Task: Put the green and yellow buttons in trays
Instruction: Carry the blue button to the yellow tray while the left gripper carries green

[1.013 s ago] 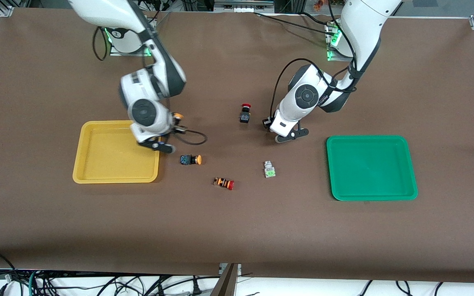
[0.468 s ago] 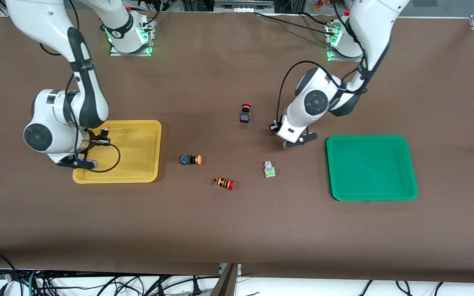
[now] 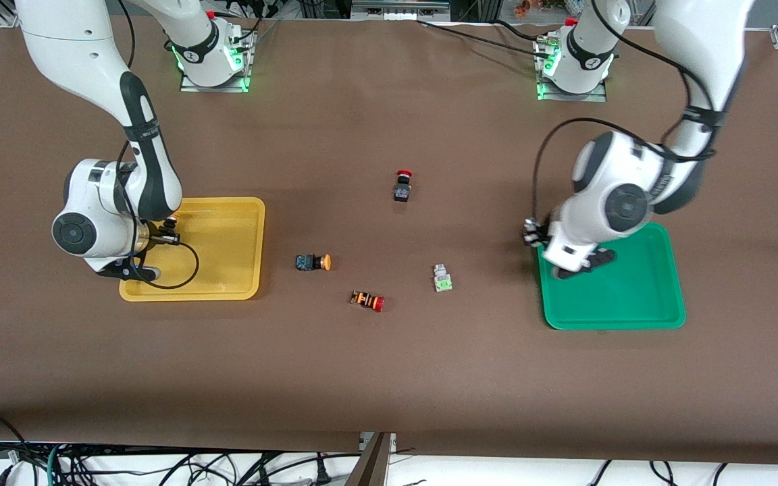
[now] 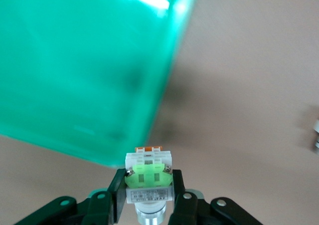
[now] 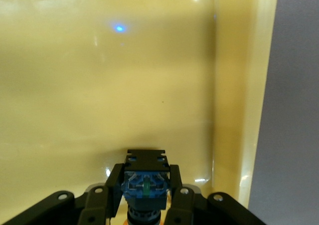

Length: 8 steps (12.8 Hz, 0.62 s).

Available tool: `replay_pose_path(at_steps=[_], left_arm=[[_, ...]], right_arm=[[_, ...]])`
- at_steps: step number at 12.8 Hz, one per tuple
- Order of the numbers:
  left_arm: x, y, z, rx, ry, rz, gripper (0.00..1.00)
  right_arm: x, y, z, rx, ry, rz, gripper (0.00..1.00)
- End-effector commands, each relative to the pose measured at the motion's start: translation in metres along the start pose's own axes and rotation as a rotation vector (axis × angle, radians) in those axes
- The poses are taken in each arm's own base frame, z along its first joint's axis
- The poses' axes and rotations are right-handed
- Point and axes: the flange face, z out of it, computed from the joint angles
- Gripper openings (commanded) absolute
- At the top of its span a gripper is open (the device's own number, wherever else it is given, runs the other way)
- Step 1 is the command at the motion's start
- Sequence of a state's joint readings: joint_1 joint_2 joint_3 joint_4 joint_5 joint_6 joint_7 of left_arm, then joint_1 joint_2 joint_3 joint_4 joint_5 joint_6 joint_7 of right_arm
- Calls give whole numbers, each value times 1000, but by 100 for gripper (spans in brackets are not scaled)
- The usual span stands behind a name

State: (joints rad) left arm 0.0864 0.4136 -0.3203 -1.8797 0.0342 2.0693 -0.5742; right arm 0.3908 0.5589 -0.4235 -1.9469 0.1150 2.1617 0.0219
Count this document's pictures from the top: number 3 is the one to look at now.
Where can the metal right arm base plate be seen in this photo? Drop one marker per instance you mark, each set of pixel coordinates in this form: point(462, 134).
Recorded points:
point(240, 86)

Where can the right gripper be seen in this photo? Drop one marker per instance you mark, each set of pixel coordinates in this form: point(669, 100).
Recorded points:
point(157, 234)

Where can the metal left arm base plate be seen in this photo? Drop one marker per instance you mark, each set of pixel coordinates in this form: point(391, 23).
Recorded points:
point(598, 96)

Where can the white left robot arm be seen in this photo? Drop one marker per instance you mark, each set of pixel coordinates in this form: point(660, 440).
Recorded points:
point(699, 40)

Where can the red push button orange body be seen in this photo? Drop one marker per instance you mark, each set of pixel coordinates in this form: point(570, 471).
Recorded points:
point(365, 300)

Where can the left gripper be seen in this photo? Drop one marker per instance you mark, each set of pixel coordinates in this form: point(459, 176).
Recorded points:
point(537, 233)

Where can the green plastic tray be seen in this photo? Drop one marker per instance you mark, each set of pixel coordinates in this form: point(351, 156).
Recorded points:
point(632, 297)

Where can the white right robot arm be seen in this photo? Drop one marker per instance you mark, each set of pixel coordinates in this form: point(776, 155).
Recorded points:
point(92, 54)

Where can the brown table mat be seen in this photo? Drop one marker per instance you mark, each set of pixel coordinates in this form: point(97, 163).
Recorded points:
point(389, 378)

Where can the red push button black body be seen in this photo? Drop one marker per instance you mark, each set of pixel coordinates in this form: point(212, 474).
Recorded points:
point(402, 192)

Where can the yellow push button black body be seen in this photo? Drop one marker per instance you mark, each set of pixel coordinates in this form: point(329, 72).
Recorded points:
point(308, 262)

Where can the green push button white body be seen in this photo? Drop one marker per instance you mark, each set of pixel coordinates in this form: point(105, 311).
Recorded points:
point(442, 279)

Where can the small metal corner bracket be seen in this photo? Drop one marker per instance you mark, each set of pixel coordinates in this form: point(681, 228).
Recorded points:
point(5, 20)

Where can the yellow plastic tray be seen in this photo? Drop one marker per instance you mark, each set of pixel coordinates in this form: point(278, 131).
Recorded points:
point(227, 256)

